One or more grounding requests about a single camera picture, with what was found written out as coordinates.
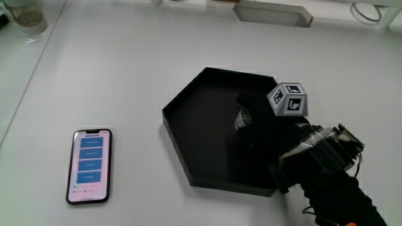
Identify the person's right hand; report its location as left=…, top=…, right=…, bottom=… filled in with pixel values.
left=235, top=82, right=366, bottom=195

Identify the black hexagonal plate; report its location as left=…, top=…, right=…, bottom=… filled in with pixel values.
left=161, top=67, right=284, bottom=198

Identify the white rectangular box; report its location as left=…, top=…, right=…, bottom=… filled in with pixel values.
left=232, top=0, right=313, bottom=28

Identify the black smartphone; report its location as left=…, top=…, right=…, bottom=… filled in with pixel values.
left=65, top=128, right=113, bottom=205

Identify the clear glass jar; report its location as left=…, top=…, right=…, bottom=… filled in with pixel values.
left=5, top=0, right=48, bottom=36

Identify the grey coiled cable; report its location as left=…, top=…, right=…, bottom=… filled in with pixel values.
left=350, top=2, right=383, bottom=24

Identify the white post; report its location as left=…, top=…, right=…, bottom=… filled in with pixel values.
left=378, top=5, right=402, bottom=31

